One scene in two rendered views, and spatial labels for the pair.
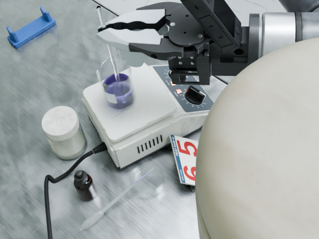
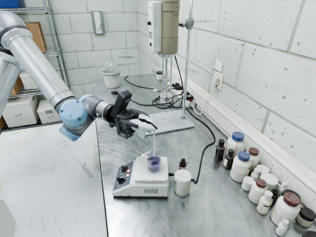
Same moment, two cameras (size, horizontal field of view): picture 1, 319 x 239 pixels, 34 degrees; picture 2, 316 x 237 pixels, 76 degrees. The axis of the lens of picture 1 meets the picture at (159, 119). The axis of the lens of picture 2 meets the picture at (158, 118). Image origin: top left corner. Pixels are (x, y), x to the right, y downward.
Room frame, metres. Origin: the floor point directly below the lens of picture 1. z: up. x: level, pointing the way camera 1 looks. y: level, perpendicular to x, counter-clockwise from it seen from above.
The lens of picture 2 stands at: (1.01, 0.26, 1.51)
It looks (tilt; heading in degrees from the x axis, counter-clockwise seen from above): 31 degrees down; 201
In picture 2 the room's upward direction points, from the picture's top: straight up
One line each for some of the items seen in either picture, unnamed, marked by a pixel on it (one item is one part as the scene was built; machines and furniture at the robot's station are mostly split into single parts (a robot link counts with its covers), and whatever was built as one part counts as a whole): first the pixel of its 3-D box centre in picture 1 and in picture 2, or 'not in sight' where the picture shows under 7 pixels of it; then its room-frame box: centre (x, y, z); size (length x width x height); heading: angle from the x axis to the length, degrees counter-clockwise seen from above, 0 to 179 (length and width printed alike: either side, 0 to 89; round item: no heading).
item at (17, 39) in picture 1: (30, 25); not in sight; (0.80, 0.23, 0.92); 0.10 x 0.03 x 0.04; 122
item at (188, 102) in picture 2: not in sight; (179, 92); (-0.32, -0.09, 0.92); 0.40 x 0.06 x 0.04; 39
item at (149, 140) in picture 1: (145, 109); (144, 177); (0.53, 0.02, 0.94); 0.22 x 0.13 x 0.08; 111
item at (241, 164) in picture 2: not in sight; (240, 166); (0.36, 0.35, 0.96); 0.06 x 0.06 x 0.11
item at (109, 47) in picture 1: (112, 58); (154, 141); (0.51, 0.05, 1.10); 0.01 x 0.01 x 0.20
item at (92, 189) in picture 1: (83, 183); (182, 164); (0.41, 0.13, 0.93); 0.03 x 0.03 x 0.07
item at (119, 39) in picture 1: (131, 50); (148, 126); (0.48, 0.02, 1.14); 0.09 x 0.03 x 0.06; 77
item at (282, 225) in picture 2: not in sight; (282, 227); (0.55, 0.48, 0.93); 0.02 x 0.02 x 0.06
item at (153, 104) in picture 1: (128, 100); (151, 168); (0.52, 0.04, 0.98); 0.12 x 0.12 x 0.01; 21
